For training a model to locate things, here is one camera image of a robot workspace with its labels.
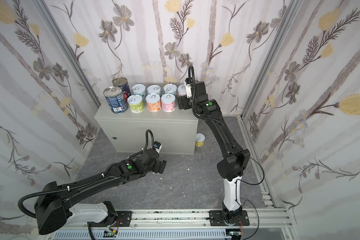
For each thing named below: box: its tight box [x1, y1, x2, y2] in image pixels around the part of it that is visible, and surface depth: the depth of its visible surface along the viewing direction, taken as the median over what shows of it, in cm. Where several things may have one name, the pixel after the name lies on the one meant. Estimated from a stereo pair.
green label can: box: [127, 94, 145, 114], surface depth 74 cm
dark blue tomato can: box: [112, 77, 131, 102], surface depth 76 cm
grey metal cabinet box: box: [94, 104, 199, 155], surface depth 78 cm
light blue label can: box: [131, 84, 146, 102], surface depth 80 cm
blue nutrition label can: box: [103, 86, 128, 114], surface depth 71 cm
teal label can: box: [163, 84, 178, 96], surface depth 80 cm
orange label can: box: [145, 93, 162, 112], surface depth 75 cm
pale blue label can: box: [147, 84, 161, 96], surface depth 80 cm
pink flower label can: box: [177, 85, 187, 96], surface depth 79 cm
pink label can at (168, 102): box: [161, 93, 177, 112], surface depth 75 cm
